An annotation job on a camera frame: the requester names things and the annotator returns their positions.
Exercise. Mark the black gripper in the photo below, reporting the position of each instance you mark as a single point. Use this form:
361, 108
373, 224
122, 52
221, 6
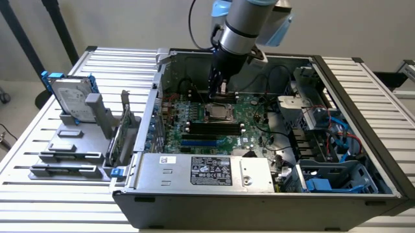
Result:
226, 63

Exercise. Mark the silver CPU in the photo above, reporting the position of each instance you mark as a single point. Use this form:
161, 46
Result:
216, 111

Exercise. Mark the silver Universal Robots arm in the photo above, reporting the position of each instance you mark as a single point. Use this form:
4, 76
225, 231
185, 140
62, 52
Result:
242, 26

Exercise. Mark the metal CPU socket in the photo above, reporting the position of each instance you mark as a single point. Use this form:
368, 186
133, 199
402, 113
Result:
217, 112

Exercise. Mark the black RAM slot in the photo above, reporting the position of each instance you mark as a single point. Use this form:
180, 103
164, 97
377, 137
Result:
213, 131
213, 126

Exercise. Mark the green motherboard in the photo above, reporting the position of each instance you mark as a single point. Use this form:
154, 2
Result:
210, 136

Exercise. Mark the grey metal disk bay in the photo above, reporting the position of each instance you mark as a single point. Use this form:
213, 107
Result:
306, 106

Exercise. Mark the black expansion slot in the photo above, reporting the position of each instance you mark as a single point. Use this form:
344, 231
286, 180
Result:
198, 137

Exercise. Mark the blue expansion slot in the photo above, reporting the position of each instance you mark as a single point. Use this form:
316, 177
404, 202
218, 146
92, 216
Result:
197, 143

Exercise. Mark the green graphics card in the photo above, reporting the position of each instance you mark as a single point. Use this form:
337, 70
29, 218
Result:
120, 136

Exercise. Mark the silver power supply unit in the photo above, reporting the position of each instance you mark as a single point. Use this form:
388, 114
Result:
206, 173

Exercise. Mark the hard disk in blue caddy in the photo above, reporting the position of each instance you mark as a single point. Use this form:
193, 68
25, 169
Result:
72, 97

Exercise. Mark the black tripod leg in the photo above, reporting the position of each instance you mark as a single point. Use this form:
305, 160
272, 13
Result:
20, 38
62, 29

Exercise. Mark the blue plastic case latch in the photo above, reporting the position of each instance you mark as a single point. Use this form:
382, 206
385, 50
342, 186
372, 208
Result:
116, 172

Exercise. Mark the black open PC case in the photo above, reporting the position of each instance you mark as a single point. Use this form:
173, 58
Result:
258, 199

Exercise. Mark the grey parts rack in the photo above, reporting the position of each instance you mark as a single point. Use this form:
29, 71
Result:
77, 155

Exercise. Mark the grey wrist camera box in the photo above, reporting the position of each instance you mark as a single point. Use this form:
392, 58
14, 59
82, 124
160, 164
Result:
256, 56

